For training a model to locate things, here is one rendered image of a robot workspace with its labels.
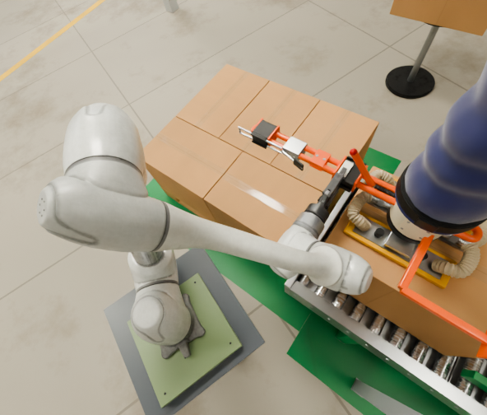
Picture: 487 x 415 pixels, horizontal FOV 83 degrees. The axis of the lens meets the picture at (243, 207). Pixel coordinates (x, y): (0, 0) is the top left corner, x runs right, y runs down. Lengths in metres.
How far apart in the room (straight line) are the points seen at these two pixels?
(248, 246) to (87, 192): 0.33
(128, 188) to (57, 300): 2.10
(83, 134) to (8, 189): 2.84
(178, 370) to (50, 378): 1.40
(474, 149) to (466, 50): 2.95
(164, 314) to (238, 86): 1.64
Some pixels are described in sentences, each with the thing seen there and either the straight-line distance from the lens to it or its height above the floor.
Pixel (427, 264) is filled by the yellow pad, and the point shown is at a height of 0.97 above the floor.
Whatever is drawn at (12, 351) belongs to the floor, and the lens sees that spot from 2.69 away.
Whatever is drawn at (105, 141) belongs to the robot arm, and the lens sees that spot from 0.55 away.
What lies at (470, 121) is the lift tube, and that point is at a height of 1.49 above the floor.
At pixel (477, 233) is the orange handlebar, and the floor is 1.09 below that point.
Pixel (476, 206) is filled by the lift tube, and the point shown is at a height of 1.31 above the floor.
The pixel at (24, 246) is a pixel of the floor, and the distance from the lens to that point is 2.93.
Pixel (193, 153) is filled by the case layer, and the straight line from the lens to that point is 1.82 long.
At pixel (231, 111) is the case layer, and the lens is 1.98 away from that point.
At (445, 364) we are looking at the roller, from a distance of 1.50.
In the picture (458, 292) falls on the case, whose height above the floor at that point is 0.95.
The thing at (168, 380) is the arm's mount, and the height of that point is 0.79.
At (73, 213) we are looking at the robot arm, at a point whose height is 1.59.
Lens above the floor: 1.91
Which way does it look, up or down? 63 degrees down
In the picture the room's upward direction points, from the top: 18 degrees counter-clockwise
